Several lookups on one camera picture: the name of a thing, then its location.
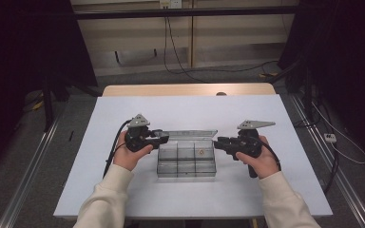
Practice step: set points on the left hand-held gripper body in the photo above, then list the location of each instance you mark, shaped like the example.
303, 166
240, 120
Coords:
139, 139

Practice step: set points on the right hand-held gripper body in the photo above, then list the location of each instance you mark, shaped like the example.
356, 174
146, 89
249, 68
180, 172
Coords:
247, 144

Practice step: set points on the clear plastic compartment box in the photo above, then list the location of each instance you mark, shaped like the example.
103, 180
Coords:
185, 161

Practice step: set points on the person's left hand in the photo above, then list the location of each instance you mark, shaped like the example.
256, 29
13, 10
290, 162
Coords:
126, 158

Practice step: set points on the person's right hand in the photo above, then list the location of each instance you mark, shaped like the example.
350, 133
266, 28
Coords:
264, 164

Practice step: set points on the white table cover sheet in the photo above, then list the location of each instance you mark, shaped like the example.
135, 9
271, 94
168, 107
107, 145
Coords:
187, 110

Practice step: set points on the wooden table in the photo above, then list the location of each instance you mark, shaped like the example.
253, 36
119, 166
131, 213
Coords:
171, 89

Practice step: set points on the dark round table grommet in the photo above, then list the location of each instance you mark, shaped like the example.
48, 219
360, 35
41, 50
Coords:
221, 93

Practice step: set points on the small black floor item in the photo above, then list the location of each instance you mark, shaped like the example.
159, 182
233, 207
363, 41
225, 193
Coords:
71, 136

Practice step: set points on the yellow floor tape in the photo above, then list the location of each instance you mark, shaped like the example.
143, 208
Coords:
267, 75
38, 105

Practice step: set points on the white power strip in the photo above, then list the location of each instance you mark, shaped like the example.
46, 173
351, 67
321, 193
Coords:
330, 137

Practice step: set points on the black metal stand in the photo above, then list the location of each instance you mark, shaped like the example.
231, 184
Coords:
48, 107

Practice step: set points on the beige cabinet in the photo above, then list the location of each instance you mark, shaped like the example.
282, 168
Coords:
234, 38

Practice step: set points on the black horizontal metal bar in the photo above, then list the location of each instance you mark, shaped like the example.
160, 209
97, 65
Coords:
183, 12

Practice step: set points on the black curtain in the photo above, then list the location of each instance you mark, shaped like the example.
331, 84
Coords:
348, 63
22, 63

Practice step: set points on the silver floor rail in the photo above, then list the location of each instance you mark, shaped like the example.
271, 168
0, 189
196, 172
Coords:
28, 177
336, 177

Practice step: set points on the white wall outlet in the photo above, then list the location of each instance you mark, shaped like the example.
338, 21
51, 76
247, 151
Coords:
170, 3

